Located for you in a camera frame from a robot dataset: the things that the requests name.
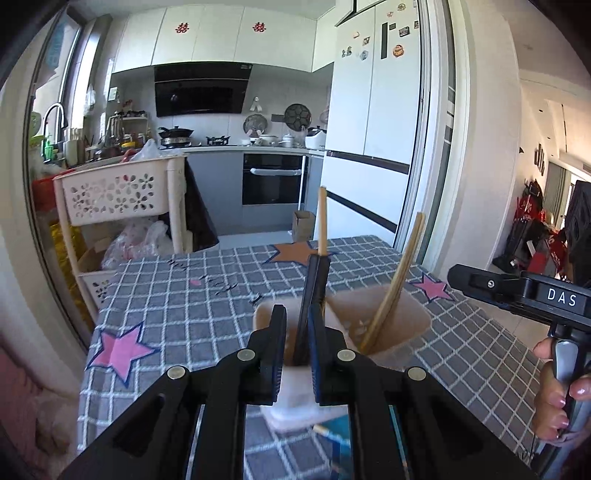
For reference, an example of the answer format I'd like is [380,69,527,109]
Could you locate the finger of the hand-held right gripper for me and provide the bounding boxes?
[447,263,523,305]

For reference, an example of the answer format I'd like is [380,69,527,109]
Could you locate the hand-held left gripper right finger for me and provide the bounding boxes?
[307,302,539,480]

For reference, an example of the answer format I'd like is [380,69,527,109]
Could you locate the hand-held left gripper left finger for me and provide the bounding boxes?
[58,305,289,480]

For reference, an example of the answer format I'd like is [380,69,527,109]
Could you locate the white plastic utensil holder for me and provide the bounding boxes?
[253,282,432,432]

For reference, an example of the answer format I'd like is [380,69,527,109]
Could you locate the black-handled utensil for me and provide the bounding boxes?
[292,254,332,367]

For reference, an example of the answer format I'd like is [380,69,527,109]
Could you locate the bamboo chopstick with striped end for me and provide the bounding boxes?
[312,424,352,446]

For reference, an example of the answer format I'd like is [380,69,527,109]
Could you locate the person's right hand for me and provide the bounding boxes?
[532,337,591,441]

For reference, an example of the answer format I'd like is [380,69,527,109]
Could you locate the pile of red bags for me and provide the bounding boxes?
[492,180,571,278]

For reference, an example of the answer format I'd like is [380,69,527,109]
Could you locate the grey checked tablecloth with stars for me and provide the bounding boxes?
[76,235,550,480]

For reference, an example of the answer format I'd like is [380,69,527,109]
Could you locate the small cardboard box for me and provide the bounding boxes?
[292,210,316,243]

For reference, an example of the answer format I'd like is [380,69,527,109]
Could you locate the black cloth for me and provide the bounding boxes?
[184,157,219,252]

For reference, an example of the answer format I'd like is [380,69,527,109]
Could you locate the black built-in oven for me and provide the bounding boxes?
[242,153,308,206]

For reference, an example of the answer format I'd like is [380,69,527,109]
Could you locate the grey kitchen base cabinet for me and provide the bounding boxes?
[185,145,324,236]

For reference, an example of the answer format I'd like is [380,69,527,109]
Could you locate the clear plastic bags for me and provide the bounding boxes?
[102,219,174,271]

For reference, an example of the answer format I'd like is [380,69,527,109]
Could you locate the white refrigerator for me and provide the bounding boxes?
[320,0,428,245]

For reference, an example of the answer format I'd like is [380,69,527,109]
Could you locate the white plastic basket trolley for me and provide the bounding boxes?
[52,156,192,319]

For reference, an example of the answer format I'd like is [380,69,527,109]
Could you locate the patterned decorative plate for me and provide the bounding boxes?
[243,113,269,137]

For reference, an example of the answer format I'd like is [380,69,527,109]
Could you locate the round dark compartment tray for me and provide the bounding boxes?
[284,103,312,129]

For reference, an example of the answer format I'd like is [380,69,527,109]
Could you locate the yellow bag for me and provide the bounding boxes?
[48,222,86,273]

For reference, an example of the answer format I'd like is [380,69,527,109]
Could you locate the group of fridge magnets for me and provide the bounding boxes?
[341,2,421,63]

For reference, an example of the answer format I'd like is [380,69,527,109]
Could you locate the black wok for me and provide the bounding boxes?
[158,126,195,148]

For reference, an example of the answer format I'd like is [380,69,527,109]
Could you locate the white plastic bag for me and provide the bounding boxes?
[131,138,160,161]

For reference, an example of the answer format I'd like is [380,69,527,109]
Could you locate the countertop spice rack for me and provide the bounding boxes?
[106,111,151,148]

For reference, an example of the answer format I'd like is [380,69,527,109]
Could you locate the black range hood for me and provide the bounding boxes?
[154,62,254,117]

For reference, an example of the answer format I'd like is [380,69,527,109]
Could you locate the white upper kitchen cabinets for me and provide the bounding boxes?
[111,4,335,75]

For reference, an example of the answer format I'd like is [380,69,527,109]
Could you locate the curved kitchen faucet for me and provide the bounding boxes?
[42,103,69,148]

